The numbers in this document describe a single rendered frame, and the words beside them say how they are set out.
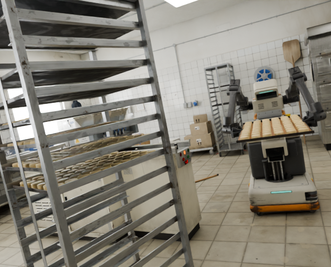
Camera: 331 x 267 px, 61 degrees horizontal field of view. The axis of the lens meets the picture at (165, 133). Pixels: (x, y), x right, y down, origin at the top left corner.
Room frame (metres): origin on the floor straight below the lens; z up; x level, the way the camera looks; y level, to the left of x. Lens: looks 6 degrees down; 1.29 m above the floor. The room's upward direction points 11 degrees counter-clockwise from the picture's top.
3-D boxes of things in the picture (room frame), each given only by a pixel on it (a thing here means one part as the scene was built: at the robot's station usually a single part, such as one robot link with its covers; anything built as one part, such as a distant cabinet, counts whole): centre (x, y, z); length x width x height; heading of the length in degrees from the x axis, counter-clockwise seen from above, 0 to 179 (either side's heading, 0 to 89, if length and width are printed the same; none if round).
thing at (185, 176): (2.76, 0.19, 0.45); 0.70 x 0.34 x 0.90; 59
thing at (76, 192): (3.26, 1.03, 0.42); 1.28 x 0.72 x 0.84; 59
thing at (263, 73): (5.82, -2.20, 1.10); 0.41 x 0.17 x 1.10; 65
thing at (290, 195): (2.92, -1.09, 0.16); 0.67 x 0.64 x 0.25; 160
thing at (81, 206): (1.21, 0.24, 0.96); 0.64 x 0.03 x 0.03; 137
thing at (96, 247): (1.21, 0.24, 0.78); 0.64 x 0.03 x 0.03; 137
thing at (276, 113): (2.64, -0.99, 0.93); 0.28 x 0.16 x 0.22; 70
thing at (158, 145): (3.20, 0.64, 0.87); 2.01 x 0.03 x 0.07; 59
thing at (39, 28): (1.34, 0.38, 1.68); 0.60 x 0.40 x 0.02; 137
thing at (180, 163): (2.57, -0.12, 0.77); 0.24 x 0.04 x 0.14; 149
